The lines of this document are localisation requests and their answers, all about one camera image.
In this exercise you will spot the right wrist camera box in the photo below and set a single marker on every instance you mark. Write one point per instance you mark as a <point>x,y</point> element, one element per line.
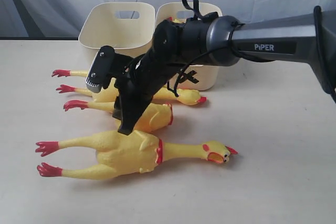
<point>99,76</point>

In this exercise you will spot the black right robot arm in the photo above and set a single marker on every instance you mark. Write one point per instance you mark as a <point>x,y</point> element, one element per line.
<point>307,39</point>

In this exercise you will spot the cream bin marked cross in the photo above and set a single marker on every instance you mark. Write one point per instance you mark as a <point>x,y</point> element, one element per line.
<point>196,77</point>

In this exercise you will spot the cream bin marked circle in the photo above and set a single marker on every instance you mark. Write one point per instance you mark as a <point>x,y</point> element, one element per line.
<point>125,26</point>

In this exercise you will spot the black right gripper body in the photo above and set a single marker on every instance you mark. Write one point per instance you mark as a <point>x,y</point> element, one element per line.
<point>146,76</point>

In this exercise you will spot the yellow rubber chicken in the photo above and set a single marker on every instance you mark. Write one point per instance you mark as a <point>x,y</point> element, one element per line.
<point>119,154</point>
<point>185,96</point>

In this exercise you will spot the headless yellow chicken body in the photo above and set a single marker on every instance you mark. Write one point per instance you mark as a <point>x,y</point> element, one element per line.
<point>155,117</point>

